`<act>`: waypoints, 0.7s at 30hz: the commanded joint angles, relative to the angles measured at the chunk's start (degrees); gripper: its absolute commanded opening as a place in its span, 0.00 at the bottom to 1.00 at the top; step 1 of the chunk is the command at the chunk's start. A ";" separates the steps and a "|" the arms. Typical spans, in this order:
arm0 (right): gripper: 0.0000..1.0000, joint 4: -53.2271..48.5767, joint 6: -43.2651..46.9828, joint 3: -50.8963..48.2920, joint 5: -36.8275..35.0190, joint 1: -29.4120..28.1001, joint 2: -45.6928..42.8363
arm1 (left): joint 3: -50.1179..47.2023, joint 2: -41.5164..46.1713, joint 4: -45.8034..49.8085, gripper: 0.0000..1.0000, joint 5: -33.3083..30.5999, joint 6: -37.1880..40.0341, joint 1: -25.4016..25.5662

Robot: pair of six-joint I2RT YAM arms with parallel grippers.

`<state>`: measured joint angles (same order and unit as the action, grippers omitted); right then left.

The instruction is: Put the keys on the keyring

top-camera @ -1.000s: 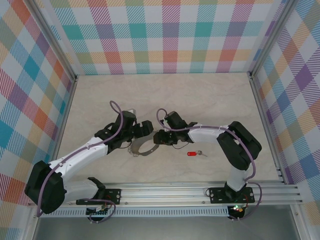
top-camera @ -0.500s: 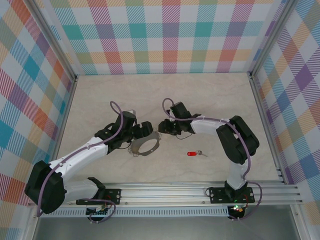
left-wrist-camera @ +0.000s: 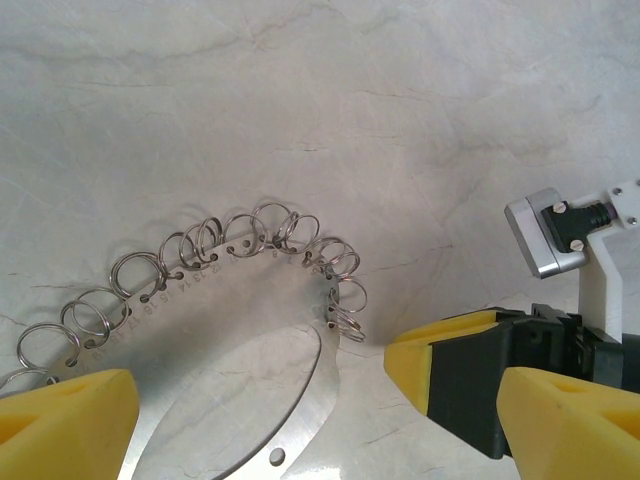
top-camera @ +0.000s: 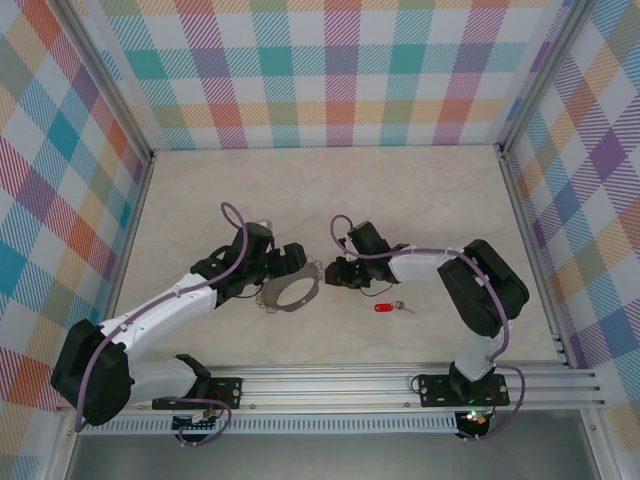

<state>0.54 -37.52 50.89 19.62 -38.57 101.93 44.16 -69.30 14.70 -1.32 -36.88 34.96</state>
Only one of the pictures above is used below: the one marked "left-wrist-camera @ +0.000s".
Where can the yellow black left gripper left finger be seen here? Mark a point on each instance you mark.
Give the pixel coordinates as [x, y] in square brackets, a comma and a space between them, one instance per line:
[60, 430]

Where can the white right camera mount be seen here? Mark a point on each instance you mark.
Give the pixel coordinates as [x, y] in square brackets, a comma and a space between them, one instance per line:
[605, 290]

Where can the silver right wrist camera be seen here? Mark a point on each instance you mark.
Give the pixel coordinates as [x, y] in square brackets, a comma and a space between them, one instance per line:
[530, 235]

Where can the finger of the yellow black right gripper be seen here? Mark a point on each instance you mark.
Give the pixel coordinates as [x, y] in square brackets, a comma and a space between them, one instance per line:
[450, 327]
[465, 390]

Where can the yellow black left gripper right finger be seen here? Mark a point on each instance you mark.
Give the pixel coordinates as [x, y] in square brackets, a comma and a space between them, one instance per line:
[575, 435]

